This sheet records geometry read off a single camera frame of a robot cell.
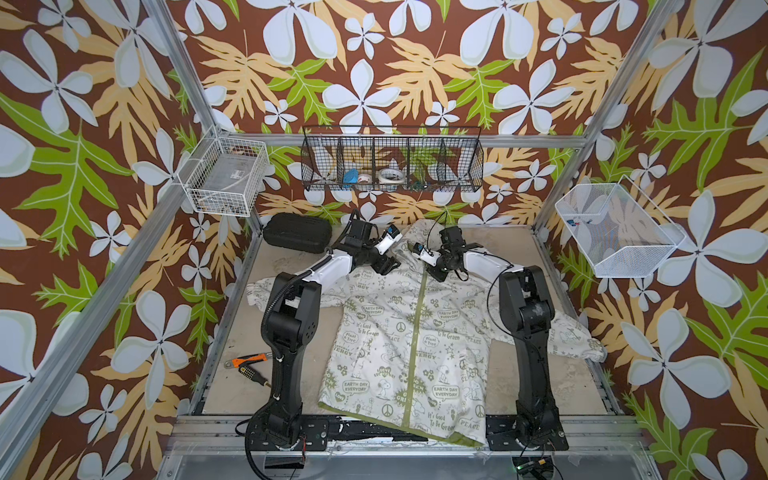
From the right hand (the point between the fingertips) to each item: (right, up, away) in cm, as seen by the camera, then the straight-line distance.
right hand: (430, 264), depth 107 cm
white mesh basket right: (+48, +10, -27) cm, 56 cm away
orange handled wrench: (-59, -28, -22) cm, 69 cm away
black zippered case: (-51, +12, +8) cm, 53 cm away
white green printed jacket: (-9, -25, -19) cm, 33 cm away
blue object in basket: (-28, +28, -14) cm, 42 cm away
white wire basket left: (-63, +27, -21) cm, 72 cm away
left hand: (-14, +5, -9) cm, 17 cm away
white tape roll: (-15, +30, -9) cm, 35 cm away
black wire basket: (-14, +36, -9) cm, 40 cm away
